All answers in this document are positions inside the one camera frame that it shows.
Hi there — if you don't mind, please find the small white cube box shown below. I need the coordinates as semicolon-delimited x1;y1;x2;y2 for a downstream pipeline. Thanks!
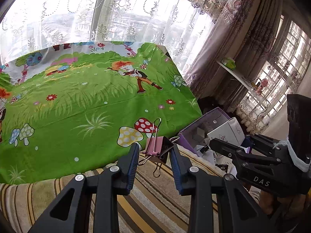
207;117;245;146

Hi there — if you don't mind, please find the black binder clip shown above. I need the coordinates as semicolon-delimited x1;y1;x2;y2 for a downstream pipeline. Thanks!
197;145;210;157

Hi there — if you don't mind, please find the pink binder clip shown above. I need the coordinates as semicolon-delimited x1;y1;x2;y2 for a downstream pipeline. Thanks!
138;117;179;178

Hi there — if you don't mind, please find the purple white storage box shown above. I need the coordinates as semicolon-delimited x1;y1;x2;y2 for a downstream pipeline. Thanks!
176;106;246;155

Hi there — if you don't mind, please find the white shelf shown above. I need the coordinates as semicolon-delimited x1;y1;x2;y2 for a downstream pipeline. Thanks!
217;61;268;112

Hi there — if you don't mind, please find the green cartoon tablecloth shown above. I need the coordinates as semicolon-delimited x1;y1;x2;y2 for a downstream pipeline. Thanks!
1;42;201;185

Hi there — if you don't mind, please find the white window grille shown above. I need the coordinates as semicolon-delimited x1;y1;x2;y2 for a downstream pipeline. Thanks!
236;15;310;134

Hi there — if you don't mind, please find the pink drape curtain right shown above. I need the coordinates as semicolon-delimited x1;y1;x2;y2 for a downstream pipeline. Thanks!
184;0;283;101

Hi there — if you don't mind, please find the green object on shelf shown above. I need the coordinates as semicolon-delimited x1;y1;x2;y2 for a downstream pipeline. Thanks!
221;57;236;70

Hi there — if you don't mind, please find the white lace curtain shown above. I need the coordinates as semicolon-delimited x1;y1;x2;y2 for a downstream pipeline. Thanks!
1;0;213;71

